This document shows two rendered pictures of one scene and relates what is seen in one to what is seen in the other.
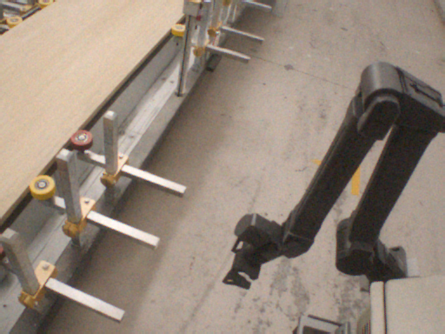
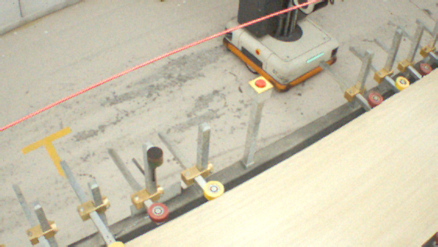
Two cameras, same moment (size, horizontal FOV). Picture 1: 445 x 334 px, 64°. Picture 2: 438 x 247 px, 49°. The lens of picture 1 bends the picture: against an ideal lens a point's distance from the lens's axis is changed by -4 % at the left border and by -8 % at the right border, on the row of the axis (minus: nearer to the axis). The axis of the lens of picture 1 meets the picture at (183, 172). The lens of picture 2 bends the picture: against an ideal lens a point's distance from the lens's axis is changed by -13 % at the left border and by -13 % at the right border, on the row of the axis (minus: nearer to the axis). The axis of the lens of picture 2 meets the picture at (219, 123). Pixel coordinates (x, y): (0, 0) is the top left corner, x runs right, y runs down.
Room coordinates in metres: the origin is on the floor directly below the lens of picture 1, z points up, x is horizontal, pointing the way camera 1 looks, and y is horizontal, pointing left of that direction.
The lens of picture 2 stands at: (2.92, 0.94, 2.71)
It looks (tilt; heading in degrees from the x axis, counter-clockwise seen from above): 48 degrees down; 218
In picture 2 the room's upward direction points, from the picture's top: 6 degrees clockwise
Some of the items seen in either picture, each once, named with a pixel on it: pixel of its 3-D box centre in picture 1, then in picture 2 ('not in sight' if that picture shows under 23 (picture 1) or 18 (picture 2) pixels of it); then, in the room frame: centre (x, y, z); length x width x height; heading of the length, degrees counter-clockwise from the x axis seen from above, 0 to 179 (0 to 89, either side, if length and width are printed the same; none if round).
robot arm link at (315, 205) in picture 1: (330, 177); not in sight; (0.48, -0.27, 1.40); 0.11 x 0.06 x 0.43; 171
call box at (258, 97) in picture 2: (192, 5); (259, 91); (1.61, 0.09, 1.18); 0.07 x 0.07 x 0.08; 77
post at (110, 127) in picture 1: (111, 165); (360, 84); (0.89, 0.26, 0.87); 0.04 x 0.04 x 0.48; 77
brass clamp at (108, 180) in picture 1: (114, 170); (355, 91); (0.91, 0.25, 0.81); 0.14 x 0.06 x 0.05; 167
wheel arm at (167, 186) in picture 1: (129, 172); (346, 87); (0.92, 0.20, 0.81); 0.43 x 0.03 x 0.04; 77
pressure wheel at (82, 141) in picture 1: (83, 147); (373, 105); (0.96, 0.39, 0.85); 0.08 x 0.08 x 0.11
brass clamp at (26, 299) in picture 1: (37, 284); (407, 64); (0.42, 0.36, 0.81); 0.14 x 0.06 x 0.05; 167
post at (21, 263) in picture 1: (29, 280); (411, 54); (0.40, 0.37, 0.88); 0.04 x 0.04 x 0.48; 77
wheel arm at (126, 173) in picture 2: (228, 30); (134, 184); (2.13, -0.11, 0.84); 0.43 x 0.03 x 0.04; 77
